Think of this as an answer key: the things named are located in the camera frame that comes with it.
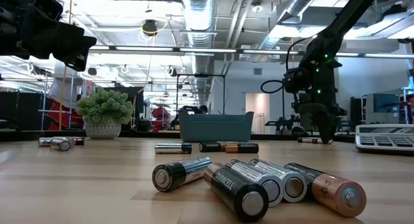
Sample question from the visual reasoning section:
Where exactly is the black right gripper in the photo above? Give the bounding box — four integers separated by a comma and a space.
292, 86, 348, 144

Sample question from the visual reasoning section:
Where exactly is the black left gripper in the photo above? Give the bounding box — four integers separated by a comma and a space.
0, 3, 97, 72

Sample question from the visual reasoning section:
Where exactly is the black background robot rig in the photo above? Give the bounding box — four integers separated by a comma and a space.
264, 113, 303, 135

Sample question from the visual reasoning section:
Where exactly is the grey desk calculator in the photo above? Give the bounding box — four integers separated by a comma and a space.
354, 124, 414, 153

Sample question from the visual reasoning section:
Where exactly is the grey background monitor cabinet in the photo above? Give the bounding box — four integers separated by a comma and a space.
365, 93, 401, 124

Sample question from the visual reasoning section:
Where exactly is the green plant in patterned pot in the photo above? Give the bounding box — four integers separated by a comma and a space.
76, 87, 135, 140

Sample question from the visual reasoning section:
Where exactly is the red background panel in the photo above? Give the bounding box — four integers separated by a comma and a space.
47, 100, 85, 131

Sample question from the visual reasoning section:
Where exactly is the black partition panel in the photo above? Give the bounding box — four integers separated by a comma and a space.
0, 91, 45, 131

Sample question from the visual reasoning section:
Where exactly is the teal rectangular plastic bin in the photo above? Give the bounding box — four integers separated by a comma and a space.
178, 109, 255, 143

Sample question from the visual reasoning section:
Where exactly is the red background object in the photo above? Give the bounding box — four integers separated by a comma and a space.
151, 106, 171, 129

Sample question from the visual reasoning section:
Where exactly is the person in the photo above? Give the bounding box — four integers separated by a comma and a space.
190, 104, 209, 115

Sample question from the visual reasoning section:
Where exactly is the long ceiling light bar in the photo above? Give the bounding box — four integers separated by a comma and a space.
89, 45, 414, 60

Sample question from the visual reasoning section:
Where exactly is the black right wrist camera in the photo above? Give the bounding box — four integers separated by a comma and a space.
283, 67, 312, 95

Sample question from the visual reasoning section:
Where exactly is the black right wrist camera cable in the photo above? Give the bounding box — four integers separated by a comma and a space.
260, 36, 313, 95

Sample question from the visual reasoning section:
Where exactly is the black ceiling dome camera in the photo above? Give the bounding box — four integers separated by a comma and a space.
141, 19, 158, 37

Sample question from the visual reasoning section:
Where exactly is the black aluminium rig frame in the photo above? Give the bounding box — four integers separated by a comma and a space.
0, 129, 356, 143

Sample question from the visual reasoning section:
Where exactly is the slanted silver ventilation duct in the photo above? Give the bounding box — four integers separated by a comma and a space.
257, 0, 324, 52

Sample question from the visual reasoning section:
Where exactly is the large silver ventilation duct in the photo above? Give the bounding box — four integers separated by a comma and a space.
180, 0, 217, 105

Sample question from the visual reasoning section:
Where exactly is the black stand frame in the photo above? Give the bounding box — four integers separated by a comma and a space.
175, 73, 226, 115

